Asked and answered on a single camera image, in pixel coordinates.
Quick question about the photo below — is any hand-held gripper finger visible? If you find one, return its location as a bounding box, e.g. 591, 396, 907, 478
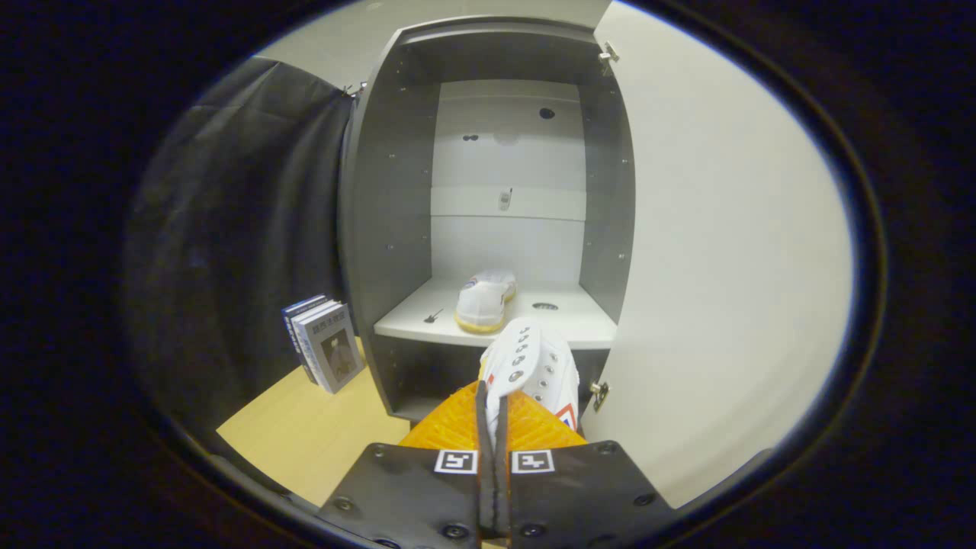
314, 380, 496, 549
494, 389, 679, 549

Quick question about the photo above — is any white canvas shoe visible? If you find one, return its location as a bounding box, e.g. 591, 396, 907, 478
479, 318, 582, 451
455, 269, 518, 335

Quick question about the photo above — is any white shoe cabinet door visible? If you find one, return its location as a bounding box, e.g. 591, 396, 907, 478
579, 0, 855, 510

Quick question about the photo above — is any book with portrait cover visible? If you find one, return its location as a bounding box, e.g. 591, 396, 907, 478
294, 303, 365, 395

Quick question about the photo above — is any blue spine book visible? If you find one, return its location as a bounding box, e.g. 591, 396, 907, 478
281, 295, 330, 386

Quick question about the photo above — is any black backdrop cloth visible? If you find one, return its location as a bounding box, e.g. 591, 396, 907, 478
122, 57, 359, 458

